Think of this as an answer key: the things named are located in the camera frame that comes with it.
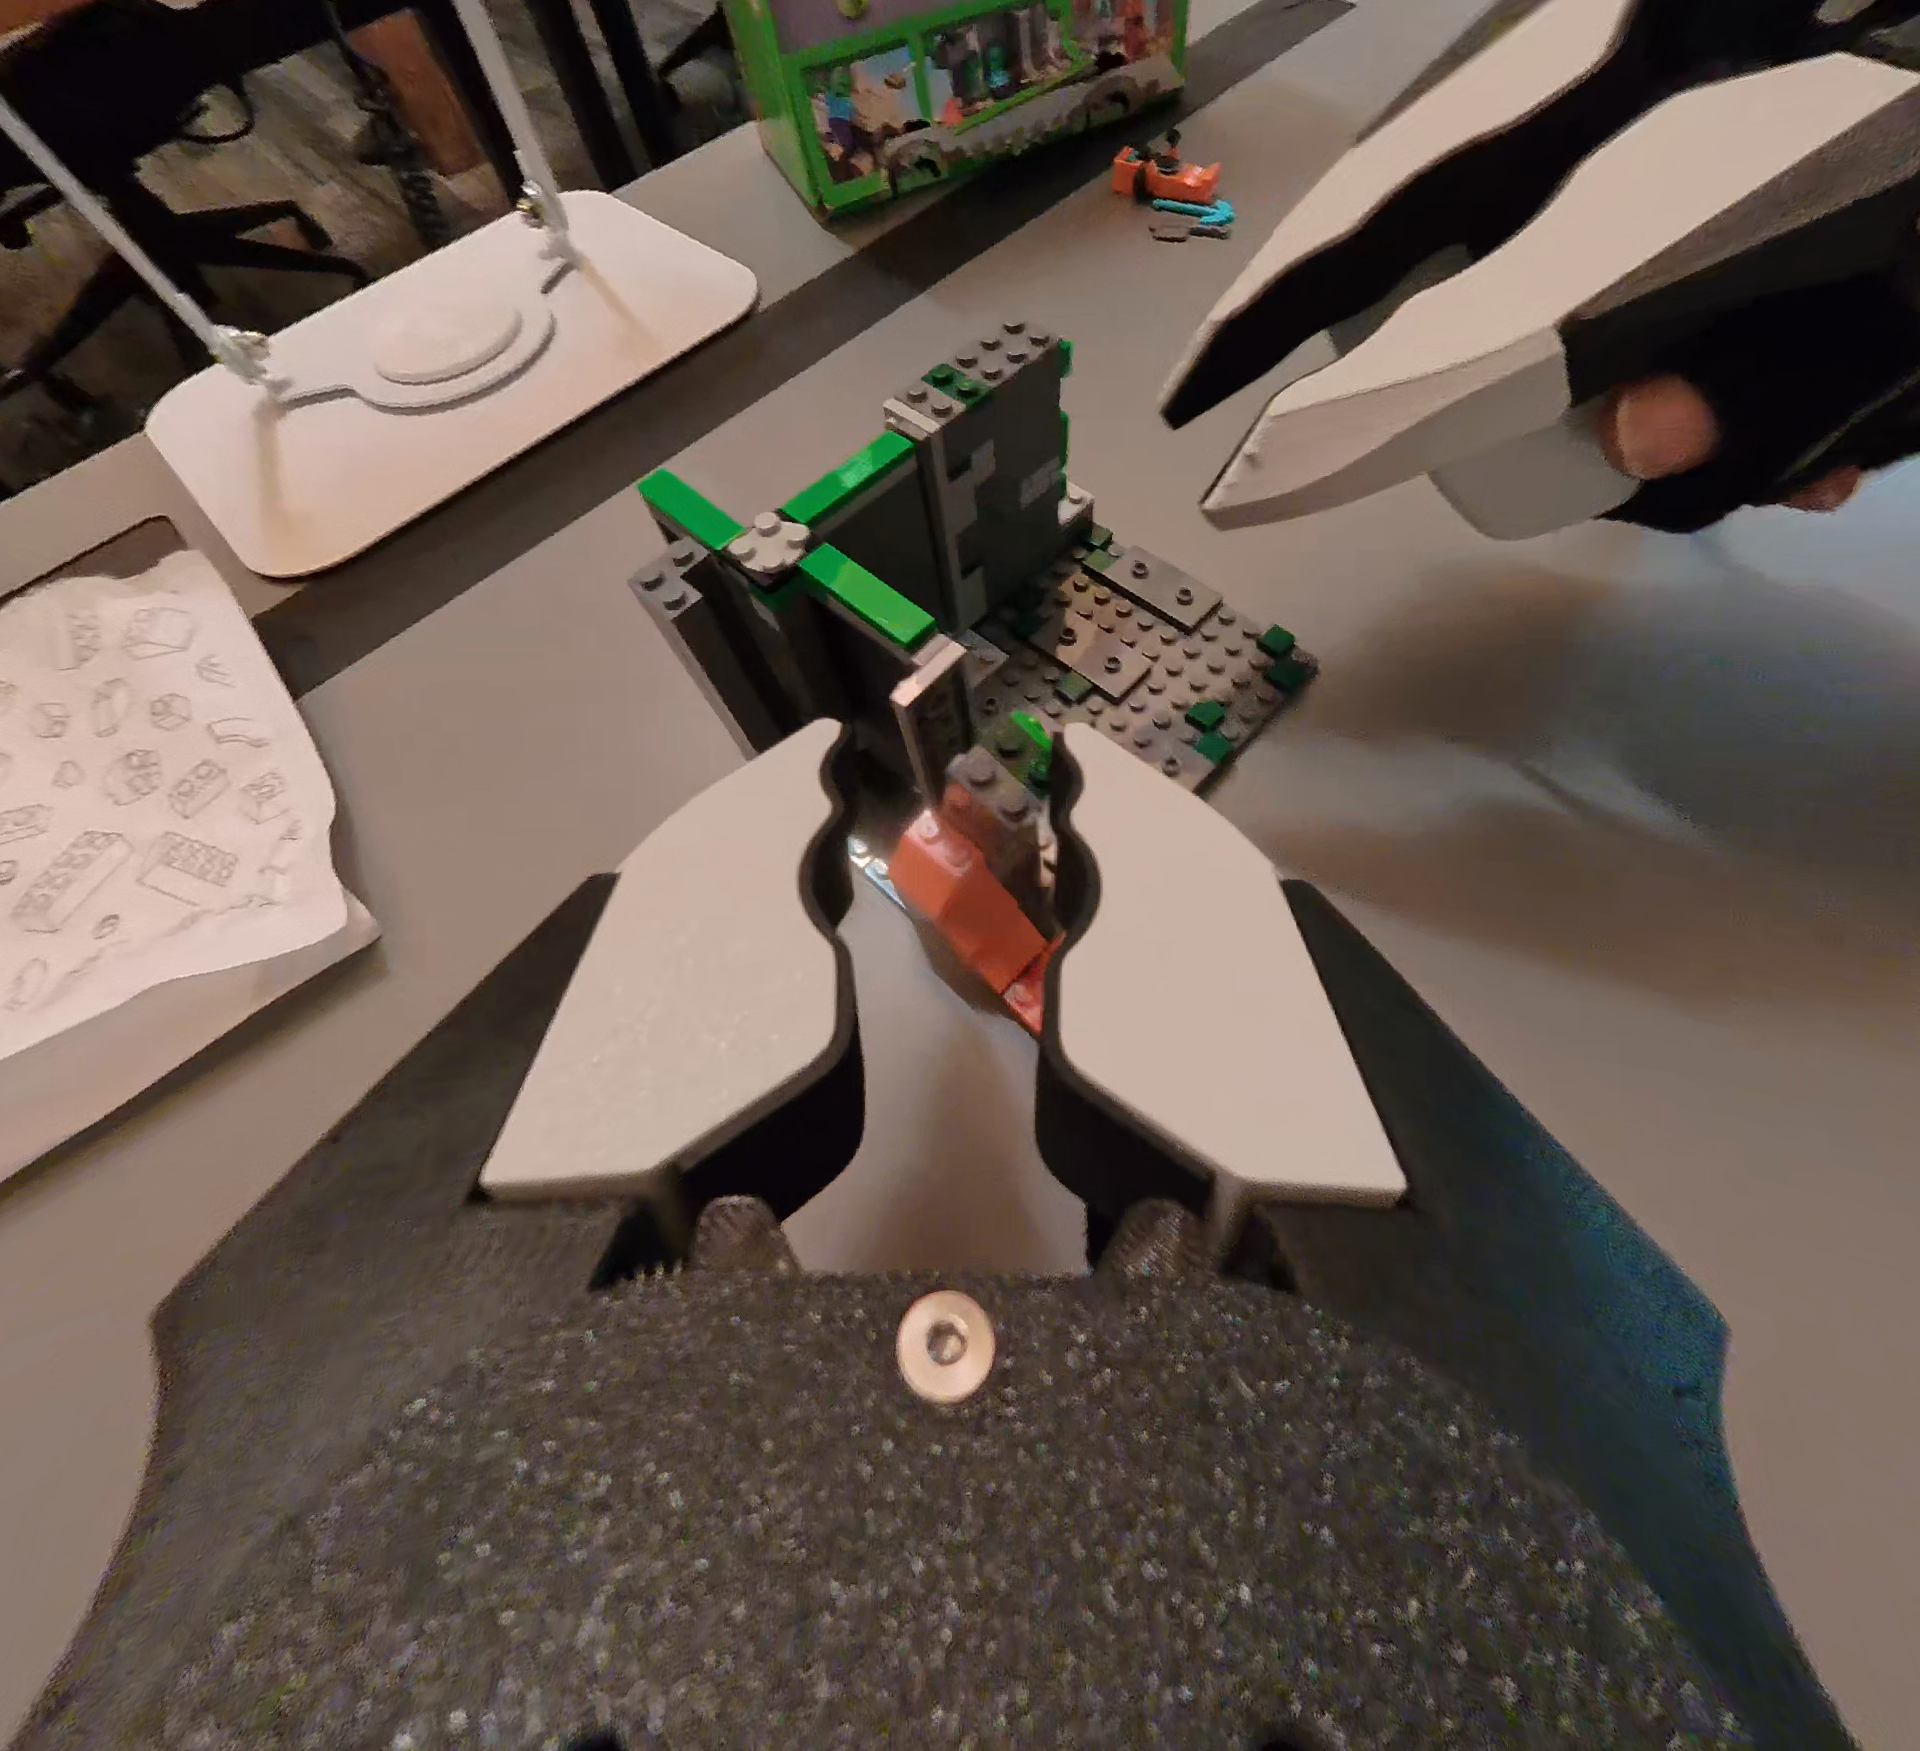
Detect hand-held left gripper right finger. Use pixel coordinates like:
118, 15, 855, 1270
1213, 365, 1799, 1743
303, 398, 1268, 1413
1034, 723, 1410, 1273

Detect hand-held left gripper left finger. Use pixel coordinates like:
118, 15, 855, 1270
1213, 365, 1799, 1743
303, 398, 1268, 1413
479, 716, 869, 1281

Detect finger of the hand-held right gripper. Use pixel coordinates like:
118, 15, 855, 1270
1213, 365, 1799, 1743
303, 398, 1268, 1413
1200, 56, 1920, 541
1160, 0, 1652, 428

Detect orange lego minifigure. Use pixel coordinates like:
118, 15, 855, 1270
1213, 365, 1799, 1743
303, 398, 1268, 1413
1110, 130, 1221, 205

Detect grey green lego building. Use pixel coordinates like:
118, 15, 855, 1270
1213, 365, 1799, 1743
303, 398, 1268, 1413
633, 318, 1321, 1041

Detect torn printed paper bag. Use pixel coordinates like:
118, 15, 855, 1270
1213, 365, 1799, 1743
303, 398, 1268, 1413
0, 548, 380, 1182

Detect person's right hand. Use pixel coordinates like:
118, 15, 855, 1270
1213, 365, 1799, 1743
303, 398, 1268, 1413
1594, 373, 1870, 515

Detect white book stand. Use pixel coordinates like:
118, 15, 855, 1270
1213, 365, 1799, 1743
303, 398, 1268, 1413
0, 0, 758, 578

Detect black office chair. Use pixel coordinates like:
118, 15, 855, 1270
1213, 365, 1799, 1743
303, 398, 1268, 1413
0, 0, 378, 334

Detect black coiled cable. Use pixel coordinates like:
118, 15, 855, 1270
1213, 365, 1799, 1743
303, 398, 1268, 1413
360, 56, 452, 260

